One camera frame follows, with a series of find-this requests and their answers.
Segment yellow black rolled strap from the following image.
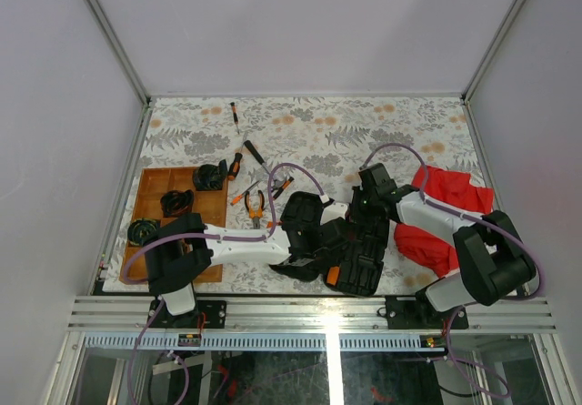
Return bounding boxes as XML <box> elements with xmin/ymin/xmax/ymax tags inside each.
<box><xmin>126</xmin><ymin>218</ymin><xmax>161</xmax><ymax>248</ymax></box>

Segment orange utility knife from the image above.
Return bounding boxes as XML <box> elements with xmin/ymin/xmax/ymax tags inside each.
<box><xmin>230</xmin><ymin>180</ymin><xmax>260</xmax><ymax>206</ymax></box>

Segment black orange handle screwdriver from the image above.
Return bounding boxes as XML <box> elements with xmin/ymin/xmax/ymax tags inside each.
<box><xmin>227</xmin><ymin>134</ymin><xmax>247</xmax><ymax>181</ymax></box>

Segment red cloth bag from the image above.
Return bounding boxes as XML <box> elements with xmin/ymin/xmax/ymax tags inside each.
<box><xmin>394</xmin><ymin>166</ymin><xmax>495</xmax><ymax>278</ymax></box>

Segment dark patterned rolled cloth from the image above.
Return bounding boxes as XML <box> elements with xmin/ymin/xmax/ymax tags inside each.
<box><xmin>192</xmin><ymin>159</ymin><xmax>228</xmax><ymax>191</ymax></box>

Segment wooden compartment tray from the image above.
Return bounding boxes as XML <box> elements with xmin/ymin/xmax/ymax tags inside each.
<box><xmin>122</xmin><ymin>167</ymin><xmax>227</xmax><ymax>263</ymax></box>

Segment black plastic tool case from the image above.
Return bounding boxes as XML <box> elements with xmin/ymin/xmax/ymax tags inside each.
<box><xmin>270</xmin><ymin>188</ymin><xmax>390</xmax><ymax>297</ymax></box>

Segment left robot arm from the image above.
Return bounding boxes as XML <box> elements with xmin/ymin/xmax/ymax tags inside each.
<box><xmin>145</xmin><ymin>192</ymin><xmax>356</xmax><ymax>328</ymax></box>

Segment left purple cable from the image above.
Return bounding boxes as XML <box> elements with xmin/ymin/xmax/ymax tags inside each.
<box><xmin>120</xmin><ymin>162</ymin><xmax>331</xmax><ymax>405</ymax></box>

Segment aluminium front rail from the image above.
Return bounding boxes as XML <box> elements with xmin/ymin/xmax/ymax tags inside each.
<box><xmin>67</xmin><ymin>296</ymin><xmax>557</xmax><ymax>351</ymax></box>

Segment orange long-nose pliers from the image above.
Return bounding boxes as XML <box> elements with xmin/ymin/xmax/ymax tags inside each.
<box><xmin>245</xmin><ymin>190</ymin><xmax>265</xmax><ymax>229</ymax></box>

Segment claw hammer black handle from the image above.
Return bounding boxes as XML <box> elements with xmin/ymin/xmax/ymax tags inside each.
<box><xmin>245</xmin><ymin>139</ymin><xmax>286</xmax><ymax>193</ymax></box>

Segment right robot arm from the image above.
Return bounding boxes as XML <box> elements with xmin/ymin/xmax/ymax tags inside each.
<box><xmin>351</xmin><ymin>163</ymin><xmax>537</xmax><ymax>328</ymax></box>

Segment small precision screwdriver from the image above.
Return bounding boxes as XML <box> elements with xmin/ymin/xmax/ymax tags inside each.
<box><xmin>273</xmin><ymin>177</ymin><xmax>294</xmax><ymax>200</ymax></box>
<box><xmin>230</xmin><ymin>102</ymin><xmax>240</xmax><ymax>135</ymax></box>

